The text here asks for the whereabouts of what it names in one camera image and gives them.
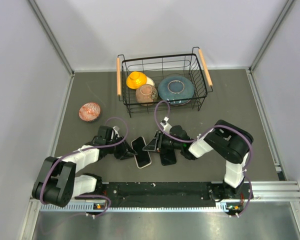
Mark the blue ceramic plate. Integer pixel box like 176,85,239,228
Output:
157,75,195,106

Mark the blue smartphone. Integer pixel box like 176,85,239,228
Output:
159,149,177,166

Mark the black wire dish basket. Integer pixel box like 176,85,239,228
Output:
116,46,213,116

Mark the white bowl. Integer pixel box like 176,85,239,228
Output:
146,76,155,86

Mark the beige phone case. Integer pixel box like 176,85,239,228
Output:
130,136,153,170

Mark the slotted cable duct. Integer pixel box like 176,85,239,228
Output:
40,201,229,213

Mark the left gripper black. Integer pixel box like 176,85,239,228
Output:
106,135,138,160

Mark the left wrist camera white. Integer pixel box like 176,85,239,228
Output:
113,126,120,133

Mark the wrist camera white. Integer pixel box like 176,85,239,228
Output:
160,116,172,134
113,126,120,133

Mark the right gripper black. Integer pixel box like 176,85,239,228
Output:
143,130,183,154

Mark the yellow bowl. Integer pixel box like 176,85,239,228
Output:
126,71,147,90

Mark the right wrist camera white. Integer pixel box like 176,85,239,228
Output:
160,116,172,134

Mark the red patterned bowl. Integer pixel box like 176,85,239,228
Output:
78,102,101,122

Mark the black smartphone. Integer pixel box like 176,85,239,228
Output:
131,137,152,168

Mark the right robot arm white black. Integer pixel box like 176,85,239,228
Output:
143,117,254,201

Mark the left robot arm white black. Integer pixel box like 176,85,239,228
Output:
31,125,138,208

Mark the brown ceramic bowl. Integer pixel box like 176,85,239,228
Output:
135,84,158,107

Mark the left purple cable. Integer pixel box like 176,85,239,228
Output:
38,116,129,220

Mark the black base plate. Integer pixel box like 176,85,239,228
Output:
91,182,245,200

